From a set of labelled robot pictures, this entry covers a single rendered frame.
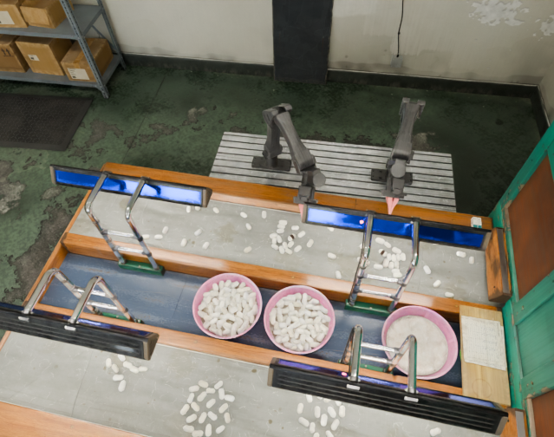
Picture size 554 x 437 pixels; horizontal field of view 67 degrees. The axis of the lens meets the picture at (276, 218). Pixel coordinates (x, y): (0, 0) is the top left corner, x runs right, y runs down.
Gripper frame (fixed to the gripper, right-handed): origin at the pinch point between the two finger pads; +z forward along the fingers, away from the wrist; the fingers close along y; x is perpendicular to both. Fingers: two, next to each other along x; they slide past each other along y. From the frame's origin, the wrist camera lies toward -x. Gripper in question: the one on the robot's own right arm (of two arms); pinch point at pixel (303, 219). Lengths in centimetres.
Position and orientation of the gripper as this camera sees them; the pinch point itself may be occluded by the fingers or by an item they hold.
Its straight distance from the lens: 177.2
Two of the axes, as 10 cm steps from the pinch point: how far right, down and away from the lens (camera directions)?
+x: 1.5, -0.9, 9.8
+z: -1.4, 9.8, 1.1
